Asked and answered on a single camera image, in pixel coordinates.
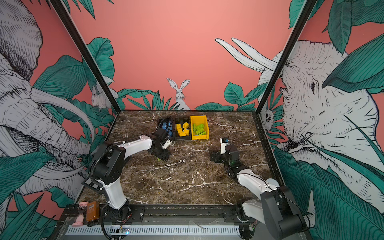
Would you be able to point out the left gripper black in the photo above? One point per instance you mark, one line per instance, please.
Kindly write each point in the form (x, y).
(165, 156)

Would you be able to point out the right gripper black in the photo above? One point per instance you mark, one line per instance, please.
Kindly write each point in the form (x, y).
(214, 156)

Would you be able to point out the large green lego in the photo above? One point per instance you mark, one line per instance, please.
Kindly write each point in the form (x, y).
(201, 126)

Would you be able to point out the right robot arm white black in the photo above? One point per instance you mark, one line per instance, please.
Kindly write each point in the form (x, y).
(268, 192)

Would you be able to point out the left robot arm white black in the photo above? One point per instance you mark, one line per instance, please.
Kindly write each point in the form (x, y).
(109, 160)

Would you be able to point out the left black bin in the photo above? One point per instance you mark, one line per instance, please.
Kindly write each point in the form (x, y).
(163, 124)

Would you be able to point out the black bin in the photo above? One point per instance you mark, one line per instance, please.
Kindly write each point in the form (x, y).
(181, 120)
(163, 124)

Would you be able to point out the yellow bin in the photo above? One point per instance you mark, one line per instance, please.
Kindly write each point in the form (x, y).
(200, 120)

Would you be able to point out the middle black bin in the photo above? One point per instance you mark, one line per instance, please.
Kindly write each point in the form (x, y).
(181, 120)

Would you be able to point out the checkerboard calibration plate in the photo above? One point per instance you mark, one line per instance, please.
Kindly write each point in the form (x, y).
(88, 183)

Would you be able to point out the orange brown box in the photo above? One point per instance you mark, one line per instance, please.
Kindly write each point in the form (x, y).
(93, 212)

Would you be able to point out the pink hourglass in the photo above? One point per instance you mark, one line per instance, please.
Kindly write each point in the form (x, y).
(79, 221)

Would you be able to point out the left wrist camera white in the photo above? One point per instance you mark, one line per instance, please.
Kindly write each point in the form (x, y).
(166, 144)

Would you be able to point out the black front rail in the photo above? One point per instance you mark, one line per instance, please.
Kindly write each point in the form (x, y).
(237, 214)

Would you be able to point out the white slotted cable duct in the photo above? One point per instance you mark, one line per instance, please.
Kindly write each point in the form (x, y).
(152, 230)

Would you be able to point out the left black frame post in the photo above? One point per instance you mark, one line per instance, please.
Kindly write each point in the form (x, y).
(67, 21)

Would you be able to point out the black frame post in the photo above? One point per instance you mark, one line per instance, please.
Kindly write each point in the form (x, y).
(299, 25)
(67, 21)

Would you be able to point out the right black frame post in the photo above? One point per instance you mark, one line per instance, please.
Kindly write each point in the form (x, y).
(299, 25)

